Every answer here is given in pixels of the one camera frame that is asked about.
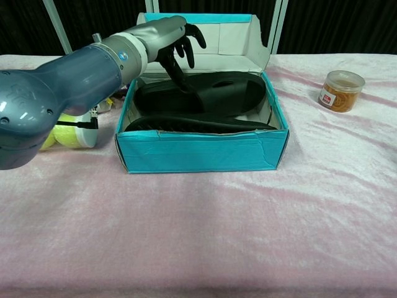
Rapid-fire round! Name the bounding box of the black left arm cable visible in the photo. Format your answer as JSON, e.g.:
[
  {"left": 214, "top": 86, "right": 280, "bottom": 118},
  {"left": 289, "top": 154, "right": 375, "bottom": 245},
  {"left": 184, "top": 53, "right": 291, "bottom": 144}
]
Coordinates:
[{"left": 55, "top": 111, "right": 100, "bottom": 130}]

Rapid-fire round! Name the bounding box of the blue cardboard shoe box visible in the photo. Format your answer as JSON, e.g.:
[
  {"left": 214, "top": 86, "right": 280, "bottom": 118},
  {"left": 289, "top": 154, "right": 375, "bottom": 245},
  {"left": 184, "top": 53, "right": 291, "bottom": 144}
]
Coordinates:
[{"left": 114, "top": 12, "right": 290, "bottom": 174}]

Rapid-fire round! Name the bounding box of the yellow tennis ball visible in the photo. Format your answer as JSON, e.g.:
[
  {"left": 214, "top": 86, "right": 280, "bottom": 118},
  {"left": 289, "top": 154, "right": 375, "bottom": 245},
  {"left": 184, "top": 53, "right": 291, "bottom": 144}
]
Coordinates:
[
  {"left": 53, "top": 122, "right": 81, "bottom": 147},
  {"left": 39, "top": 135, "right": 56, "bottom": 151}
]

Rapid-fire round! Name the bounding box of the white yellow plastic packet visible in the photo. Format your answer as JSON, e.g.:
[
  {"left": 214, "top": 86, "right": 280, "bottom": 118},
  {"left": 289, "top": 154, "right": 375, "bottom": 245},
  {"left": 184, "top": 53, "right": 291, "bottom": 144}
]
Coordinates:
[{"left": 98, "top": 97, "right": 115, "bottom": 113}]

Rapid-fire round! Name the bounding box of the black rubber slipper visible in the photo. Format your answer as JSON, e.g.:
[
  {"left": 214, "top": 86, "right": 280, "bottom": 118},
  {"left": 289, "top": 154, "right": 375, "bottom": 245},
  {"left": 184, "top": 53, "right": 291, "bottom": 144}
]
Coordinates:
[
  {"left": 133, "top": 70, "right": 267, "bottom": 118},
  {"left": 123, "top": 114, "right": 277, "bottom": 135}
]

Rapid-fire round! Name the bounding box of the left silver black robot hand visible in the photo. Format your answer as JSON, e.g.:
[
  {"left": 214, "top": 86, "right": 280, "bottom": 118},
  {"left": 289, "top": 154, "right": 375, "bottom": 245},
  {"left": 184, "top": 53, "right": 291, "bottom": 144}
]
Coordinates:
[{"left": 125, "top": 15, "right": 207, "bottom": 94}]

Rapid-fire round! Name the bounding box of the clear tennis ball tube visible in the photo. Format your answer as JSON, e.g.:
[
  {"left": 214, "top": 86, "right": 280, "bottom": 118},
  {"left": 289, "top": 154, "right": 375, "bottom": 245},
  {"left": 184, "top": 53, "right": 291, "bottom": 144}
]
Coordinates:
[{"left": 38, "top": 112, "right": 99, "bottom": 152}]

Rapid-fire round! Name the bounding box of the pink velvet table cloth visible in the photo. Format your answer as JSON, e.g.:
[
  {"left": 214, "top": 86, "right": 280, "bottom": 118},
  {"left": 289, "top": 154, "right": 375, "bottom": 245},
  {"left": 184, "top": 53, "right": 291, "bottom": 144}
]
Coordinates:
[{"left": 0, "top": 53, "right": 397, "bottom": 298}]

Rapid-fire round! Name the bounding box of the white frame pole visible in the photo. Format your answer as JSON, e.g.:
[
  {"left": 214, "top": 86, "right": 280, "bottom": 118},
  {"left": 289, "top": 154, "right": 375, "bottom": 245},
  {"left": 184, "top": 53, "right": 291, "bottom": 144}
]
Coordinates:
[
  {"left": 42, "top": 0, "right": 74, "bottom": 56},
  {"left": 145, "top": 0, "right": 156, "bottom": 24},
  {"left": 269, "top": 0, "right": 290, "bottom": 54}
]

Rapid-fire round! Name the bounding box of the clear jar of rubber bands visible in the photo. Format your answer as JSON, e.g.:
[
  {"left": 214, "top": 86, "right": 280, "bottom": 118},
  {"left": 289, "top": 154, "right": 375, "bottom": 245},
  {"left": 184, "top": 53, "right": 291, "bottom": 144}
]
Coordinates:
[{"left": 318, "top": 70, "right": 366, "bottom": 114}]

